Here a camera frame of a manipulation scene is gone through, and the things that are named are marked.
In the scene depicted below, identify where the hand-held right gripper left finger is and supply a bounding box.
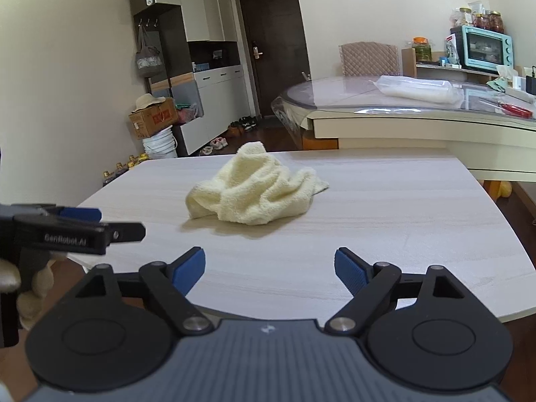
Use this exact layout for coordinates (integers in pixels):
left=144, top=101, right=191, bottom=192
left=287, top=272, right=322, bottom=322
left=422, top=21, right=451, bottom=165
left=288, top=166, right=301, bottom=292
left=73, top=246, right=212, bottom=336

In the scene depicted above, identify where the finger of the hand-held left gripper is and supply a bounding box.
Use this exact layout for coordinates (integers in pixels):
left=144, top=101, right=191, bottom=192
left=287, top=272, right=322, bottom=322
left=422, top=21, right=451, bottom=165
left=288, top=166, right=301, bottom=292
left=109, top=222, right=146, bottom=244
left=42, top=205, right=102, bottom=222

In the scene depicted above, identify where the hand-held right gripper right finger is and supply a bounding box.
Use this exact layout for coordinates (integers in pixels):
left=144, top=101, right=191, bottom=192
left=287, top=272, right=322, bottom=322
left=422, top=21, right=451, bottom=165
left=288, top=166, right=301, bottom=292
left=323, top=247, right=465, bottom=336

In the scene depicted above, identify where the cream yellow towel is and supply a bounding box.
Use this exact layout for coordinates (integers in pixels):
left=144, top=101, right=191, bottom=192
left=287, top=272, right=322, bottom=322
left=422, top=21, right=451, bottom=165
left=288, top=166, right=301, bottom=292
left=185, top=141, right=330, bottom=227

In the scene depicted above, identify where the person's left hand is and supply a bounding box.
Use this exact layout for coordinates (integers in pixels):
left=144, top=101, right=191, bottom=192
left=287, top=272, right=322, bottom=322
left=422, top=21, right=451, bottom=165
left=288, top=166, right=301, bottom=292
left=0, top=255, right=55, bottom=331

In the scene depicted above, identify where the row of yellow capped bottles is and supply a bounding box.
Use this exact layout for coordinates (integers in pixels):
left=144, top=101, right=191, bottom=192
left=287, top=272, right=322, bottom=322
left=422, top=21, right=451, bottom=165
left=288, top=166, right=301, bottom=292
left=102, top=153, right=149, bottom=187

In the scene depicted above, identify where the white plastic bucket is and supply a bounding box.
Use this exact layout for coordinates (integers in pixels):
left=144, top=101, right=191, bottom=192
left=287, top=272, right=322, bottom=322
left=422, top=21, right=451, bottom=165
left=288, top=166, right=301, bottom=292
left=142, top=128, right=179, bottom=160

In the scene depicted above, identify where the red printed cardboard box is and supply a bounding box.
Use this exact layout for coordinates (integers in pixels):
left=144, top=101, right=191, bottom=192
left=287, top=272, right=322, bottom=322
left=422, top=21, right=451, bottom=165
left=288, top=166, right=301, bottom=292
left=128, top=97, right=180, bottom=140

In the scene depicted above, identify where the straw hat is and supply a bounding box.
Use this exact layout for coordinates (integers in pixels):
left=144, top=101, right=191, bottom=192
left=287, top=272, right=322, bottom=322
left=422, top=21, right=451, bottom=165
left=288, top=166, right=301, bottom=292
left=134, top=93, right=167, bottom=113

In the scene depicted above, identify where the colourful cloth pile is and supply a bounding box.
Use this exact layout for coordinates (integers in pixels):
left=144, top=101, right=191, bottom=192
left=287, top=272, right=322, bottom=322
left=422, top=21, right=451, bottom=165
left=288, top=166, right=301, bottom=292
left=176, top=103, right=199, bottom=124

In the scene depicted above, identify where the cream glass topped dining table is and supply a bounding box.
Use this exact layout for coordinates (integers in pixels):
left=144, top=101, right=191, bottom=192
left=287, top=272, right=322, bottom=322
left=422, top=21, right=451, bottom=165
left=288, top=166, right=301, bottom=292
left=271, top=73, right=536, bottom=183

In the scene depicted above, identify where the grey hanging bag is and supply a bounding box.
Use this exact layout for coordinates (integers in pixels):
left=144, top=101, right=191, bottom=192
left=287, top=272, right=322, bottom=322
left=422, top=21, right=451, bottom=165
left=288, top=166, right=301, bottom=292
left=135, top=23, right=164, bottom=78

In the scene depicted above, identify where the clear plastic wrapped package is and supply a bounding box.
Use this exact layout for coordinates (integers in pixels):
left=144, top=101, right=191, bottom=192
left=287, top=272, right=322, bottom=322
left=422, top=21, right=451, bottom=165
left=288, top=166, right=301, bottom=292
left=371, top=75, right=465, bottom=105

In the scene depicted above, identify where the quilted beige chair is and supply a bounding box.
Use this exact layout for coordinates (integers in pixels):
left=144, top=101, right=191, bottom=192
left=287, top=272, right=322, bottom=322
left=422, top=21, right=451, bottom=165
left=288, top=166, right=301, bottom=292
left=338, top=42, right=400, bottom=78

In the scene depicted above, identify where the wooden tabletop shelf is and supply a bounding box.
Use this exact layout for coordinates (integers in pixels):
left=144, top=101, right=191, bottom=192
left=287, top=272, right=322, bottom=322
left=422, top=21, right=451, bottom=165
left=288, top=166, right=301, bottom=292
left=401, top=47, right=520, bottom=86

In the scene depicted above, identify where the orange lidded glass jar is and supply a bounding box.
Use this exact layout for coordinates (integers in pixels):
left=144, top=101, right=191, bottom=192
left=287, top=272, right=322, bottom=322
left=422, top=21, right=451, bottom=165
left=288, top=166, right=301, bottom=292
left=412, top=37, right=432, bottom=63

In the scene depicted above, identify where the dark brown door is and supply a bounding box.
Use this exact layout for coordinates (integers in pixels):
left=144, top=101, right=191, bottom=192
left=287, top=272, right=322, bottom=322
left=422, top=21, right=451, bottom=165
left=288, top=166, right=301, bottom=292
left=238, top=0, right=311, bottom=119

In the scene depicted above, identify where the green tissue box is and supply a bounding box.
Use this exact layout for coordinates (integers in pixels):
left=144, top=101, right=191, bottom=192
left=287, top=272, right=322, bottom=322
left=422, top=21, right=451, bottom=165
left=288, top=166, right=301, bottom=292
left=486, top=65, right=517, bottom=93

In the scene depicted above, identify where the white red packet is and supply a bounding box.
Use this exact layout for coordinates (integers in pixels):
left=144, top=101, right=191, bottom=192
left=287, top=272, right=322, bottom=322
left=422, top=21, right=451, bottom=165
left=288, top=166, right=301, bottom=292
left=444, top=36, right=461, bottom=65

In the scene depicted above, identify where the teal toaster oven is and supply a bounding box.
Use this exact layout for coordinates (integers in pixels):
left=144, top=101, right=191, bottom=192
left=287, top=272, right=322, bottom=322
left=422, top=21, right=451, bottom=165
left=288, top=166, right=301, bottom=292
left=450, top=25, right=514, bottom=72

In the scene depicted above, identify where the white and dark wall cabinet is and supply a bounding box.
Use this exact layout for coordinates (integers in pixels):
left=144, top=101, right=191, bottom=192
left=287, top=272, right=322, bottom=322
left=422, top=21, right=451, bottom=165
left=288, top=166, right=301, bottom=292
left=130, top=0, right=246, bottom=156

